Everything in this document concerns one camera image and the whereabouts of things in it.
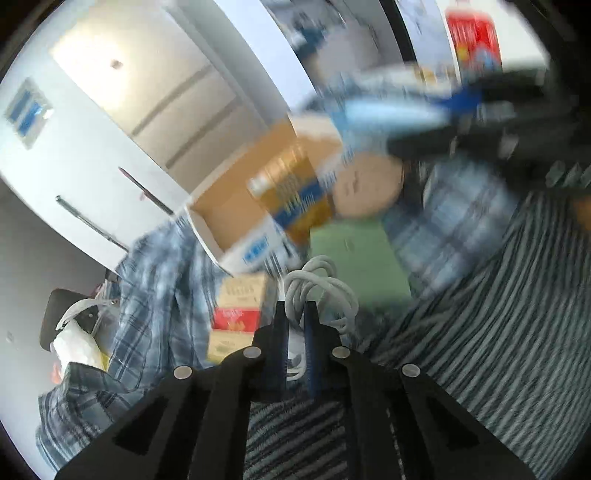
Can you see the white plastic bag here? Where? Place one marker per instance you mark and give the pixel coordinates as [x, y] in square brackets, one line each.
[74, 341]

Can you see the green pad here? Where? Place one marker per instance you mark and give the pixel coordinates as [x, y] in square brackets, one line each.
[360, 258]

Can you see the blue wall sign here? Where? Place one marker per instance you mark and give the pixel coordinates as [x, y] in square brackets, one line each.
[27, 110]

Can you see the red and cream carton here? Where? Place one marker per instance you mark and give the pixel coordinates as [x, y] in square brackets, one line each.
[238, 314]

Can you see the dark red pole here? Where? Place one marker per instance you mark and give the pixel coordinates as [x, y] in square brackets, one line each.
[145, 190]

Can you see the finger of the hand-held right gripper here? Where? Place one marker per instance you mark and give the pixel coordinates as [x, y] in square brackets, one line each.
[461, 99]
[420, 143]

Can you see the white cardboard box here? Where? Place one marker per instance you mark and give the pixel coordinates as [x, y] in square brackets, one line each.
[231, 217]

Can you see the blue cloth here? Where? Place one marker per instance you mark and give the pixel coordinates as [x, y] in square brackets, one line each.
[310, 36]

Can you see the beige round disc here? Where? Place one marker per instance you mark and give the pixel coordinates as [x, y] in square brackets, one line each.
[367, 187]

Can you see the blue plaid shirt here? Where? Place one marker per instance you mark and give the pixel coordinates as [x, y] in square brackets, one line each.
[157, 295]

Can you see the gold cigarette pack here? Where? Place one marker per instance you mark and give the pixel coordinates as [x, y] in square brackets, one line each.
[295, 194]

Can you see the grey striped cloth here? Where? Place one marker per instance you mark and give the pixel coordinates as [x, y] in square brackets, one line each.
[508, 323]

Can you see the light blue tissue packet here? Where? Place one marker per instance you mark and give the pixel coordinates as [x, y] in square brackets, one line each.
[388, 113]

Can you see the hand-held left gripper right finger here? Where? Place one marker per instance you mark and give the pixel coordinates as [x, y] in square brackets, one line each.
[313, 360]

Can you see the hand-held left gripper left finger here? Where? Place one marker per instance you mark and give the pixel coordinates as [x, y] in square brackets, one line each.
[277, 360]

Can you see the grey pole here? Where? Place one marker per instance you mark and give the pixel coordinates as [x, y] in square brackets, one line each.
[90, 222]

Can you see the dark grey chair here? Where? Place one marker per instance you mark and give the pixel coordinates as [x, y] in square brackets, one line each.
[55, 314]

